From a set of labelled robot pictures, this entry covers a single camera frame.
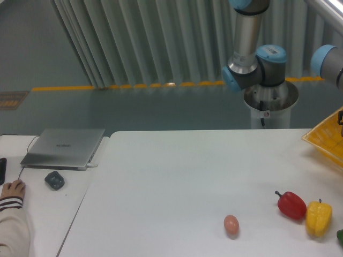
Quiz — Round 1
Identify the striped white sleeve forearm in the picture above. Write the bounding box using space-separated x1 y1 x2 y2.
1 196 31 256

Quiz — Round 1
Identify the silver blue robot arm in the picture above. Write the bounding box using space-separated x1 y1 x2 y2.
222 1 342 129

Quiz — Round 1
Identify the yellow plastic basket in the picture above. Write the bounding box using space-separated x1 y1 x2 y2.
302 107 342 168

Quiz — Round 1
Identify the person's hand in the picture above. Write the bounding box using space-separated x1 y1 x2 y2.
1 179 26 200

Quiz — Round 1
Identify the yellow bell pepper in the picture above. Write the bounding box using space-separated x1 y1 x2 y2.
305 199 332 237

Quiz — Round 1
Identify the red bell pepper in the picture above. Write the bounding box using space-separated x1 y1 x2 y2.
274 191 307 220

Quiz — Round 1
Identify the green bell pepper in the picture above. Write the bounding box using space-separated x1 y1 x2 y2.
336 229 343 246

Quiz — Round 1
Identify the brown egg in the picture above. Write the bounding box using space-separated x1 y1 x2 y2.
223 215 239 236

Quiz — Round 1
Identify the grey pleated curtain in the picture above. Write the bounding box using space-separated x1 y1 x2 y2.
53 1 342 88

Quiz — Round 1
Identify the silver laptop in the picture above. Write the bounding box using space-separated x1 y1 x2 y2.
20 128 105 170

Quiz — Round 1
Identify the small black device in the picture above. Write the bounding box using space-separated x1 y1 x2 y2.
44 171 65 191

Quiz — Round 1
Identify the black phone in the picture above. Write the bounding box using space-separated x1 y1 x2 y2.
0 158 7 185

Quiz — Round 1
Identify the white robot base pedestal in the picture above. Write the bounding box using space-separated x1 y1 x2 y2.
243 81 299 129

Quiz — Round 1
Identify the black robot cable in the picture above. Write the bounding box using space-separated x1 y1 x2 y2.
258 100 265 130

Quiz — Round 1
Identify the grey mouse cable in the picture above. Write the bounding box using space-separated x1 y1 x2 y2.
17 135 41 182

